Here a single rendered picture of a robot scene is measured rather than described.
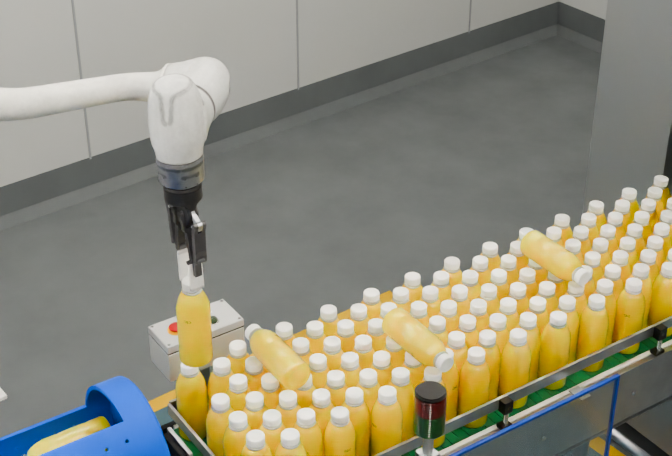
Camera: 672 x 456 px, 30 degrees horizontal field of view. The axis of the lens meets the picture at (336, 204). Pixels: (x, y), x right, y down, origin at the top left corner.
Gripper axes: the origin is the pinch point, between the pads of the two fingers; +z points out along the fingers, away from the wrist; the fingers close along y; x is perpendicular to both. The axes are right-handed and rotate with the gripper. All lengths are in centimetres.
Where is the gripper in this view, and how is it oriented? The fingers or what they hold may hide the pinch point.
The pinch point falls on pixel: (190, 269)
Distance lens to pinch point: 252.9
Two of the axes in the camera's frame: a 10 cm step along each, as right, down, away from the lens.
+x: 8.4, -2.9, 4.6
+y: 5.4, 4.1, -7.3
